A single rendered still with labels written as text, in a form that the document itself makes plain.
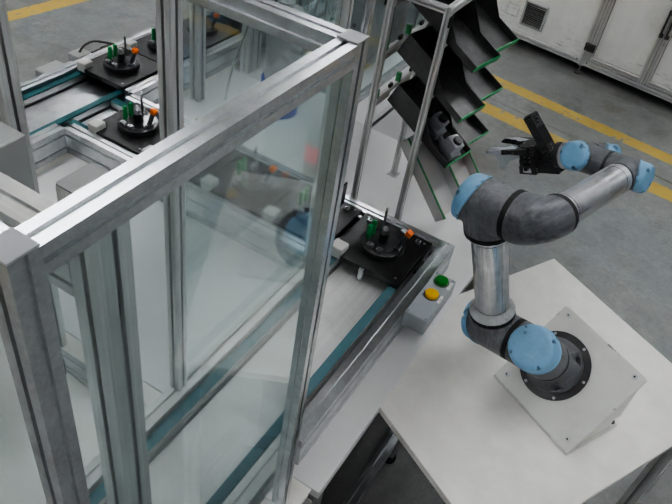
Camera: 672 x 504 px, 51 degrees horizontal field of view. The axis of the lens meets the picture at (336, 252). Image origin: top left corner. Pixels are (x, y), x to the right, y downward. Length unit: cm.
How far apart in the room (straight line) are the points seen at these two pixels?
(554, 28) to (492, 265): 454
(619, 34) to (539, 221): 448
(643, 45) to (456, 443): 443
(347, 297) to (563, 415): 67
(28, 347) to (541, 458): 152
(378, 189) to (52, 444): 201
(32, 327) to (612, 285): 357
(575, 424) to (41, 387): 153
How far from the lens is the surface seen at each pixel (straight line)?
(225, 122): 69
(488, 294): 173
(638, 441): 210
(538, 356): 177
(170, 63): 117
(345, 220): 222
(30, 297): 58
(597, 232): 429
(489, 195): 153
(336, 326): 196
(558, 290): 239
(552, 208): 152
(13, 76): 150
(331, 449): 179
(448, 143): 216
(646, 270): 417
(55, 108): 282
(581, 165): 184
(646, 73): 591
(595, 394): 196
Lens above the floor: 235
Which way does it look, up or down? 41 degrees down
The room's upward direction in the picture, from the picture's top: 10 degrees clockwise
